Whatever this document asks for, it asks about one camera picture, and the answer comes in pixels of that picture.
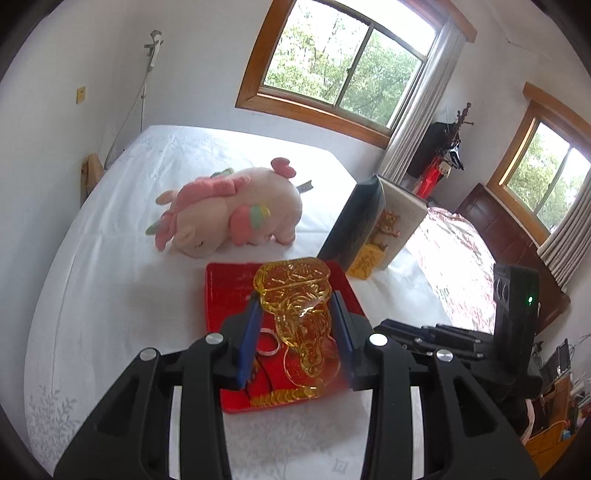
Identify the open box with gold figure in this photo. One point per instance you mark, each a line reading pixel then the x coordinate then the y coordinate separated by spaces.
pixel 355 221

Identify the yellow wall plate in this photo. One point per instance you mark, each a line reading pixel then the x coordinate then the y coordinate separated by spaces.
pixel 81 94

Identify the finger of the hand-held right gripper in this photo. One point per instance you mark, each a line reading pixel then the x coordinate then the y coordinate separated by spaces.
pixel 475 356
pixel 429 330

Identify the red plastic box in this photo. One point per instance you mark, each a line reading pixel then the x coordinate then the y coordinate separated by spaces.
pixel 221 286

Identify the black hanging garment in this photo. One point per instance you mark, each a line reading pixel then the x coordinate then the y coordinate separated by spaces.
pixel 429 147

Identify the grey striped curtain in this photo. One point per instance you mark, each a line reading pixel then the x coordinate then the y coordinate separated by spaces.
pixel 425 101
pixel 572 235

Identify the orange cardboard box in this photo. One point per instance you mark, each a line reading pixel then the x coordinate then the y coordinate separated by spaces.
pixel 549 443

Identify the dark wooden headboard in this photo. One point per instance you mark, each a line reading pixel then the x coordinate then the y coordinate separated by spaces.
pixel 503 226

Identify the large wooden frame window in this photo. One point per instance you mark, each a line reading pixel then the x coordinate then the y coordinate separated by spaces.
pixel 323 46

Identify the wooden coat rack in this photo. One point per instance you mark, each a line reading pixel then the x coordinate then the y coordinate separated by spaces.
pixel 459 124

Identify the person's right forearm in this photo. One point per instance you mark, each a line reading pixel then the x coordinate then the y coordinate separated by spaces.
pixel 512 415

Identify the small wooden frame window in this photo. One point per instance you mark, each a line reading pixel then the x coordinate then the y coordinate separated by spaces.
pixel 545 157

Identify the pink unicorn plush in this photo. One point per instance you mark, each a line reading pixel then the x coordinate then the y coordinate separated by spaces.
pixel 258 194

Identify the open laptop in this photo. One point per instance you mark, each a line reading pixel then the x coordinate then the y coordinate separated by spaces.
pixel 556 362

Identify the gold translucent plastic figurine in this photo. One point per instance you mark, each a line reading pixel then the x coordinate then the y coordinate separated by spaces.
pixel 295 295

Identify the light wooden bed post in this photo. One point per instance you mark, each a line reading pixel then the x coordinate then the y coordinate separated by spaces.
pixel 92 175

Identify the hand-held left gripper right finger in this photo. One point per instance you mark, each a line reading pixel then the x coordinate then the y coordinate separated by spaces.
pixel 344 332

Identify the red hanging bag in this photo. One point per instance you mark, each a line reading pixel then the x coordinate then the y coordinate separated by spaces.
pixel 429 180

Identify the wall shower head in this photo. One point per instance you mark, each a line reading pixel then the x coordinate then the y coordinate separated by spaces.
pixel 154 46

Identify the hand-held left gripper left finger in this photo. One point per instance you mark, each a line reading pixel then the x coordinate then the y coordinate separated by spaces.
pixel 247 337

